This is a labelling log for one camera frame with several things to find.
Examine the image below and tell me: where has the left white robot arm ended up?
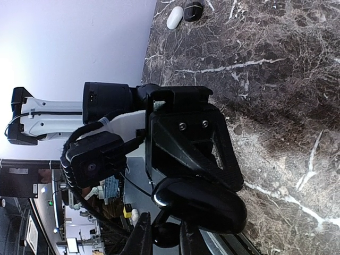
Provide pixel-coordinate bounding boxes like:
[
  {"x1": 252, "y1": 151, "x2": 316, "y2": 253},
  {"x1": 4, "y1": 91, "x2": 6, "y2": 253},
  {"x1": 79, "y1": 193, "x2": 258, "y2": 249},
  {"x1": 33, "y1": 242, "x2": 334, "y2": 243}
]
[{"x1": 5, "y1": 82, "x2": 244, "y2": 192}]

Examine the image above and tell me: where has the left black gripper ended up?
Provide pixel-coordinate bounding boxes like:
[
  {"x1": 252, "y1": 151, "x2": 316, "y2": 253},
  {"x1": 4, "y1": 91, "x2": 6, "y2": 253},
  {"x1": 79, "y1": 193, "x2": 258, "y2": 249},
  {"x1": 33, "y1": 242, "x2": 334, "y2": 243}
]
[{"x1": 136, "y1": 84, "x2": 244, "y2": 192}]

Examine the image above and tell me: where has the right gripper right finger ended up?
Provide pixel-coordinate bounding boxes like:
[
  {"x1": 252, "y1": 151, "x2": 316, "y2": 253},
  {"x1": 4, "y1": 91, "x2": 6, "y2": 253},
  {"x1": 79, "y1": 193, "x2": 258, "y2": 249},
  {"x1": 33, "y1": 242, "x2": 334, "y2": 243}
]
[{"x1": 178, "y1": 221, "x2": 211, "y2": 255}]

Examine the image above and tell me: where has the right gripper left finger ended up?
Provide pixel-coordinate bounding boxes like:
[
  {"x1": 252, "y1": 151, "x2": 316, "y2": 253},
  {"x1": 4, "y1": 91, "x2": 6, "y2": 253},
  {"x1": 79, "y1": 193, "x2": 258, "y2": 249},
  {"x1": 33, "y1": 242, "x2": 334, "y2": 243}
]
[{"x1": 120, "y1": 218, "x2": 153, "y2": 255}]

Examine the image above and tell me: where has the white earbud charging case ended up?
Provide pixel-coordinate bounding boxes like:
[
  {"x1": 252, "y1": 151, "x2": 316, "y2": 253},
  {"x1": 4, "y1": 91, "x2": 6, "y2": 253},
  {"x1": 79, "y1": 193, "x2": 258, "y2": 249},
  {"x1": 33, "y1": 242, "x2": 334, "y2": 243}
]
[{"x1": 166, "y1": 6, "x2": 184, "y2": 30}]

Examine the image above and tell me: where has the black charging case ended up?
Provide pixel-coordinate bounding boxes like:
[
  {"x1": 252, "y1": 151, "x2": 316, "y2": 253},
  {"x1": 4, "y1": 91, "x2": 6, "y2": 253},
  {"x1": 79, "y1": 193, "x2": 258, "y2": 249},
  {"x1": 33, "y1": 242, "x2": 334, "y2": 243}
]
[
  {"x1": 183, "y1": 1, "x2": 203, "y2": 22},
  {"x1": 151, "y1": 177, "x2": 248, "y2": 234}
]

